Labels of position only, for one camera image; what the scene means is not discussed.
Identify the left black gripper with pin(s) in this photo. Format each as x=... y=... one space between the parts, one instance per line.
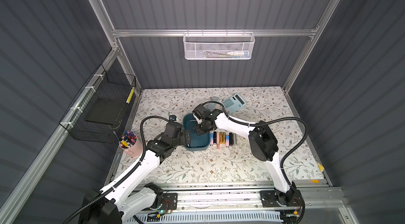
x=185 y=136

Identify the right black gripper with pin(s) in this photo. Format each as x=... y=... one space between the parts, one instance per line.
x=201 y=126

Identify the teal plastic storage box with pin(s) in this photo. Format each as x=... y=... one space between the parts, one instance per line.
x=197 y=142

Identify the pink blue lipstick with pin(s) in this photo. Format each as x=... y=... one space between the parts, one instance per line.
x=227 y=141
x=211 y=139

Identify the black lipstick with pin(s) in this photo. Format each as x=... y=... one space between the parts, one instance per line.
x=231 y=139
x=214 y=137

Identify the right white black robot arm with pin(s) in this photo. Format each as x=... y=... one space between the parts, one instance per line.
x=263 y=144

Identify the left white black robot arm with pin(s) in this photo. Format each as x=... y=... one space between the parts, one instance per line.
x=115 y=203

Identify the light blue calculator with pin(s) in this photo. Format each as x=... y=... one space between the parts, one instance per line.
x=233 y=103

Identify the pink pen holder cup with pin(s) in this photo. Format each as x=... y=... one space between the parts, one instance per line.
x=131 y=144

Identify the pens in white basket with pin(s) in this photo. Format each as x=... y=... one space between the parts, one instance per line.
x=227 y=54

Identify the white wire mesh basket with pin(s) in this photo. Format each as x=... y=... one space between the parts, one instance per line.
x=196 y=42

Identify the black wire mesh basket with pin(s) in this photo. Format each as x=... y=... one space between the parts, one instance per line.
x=102 y=109

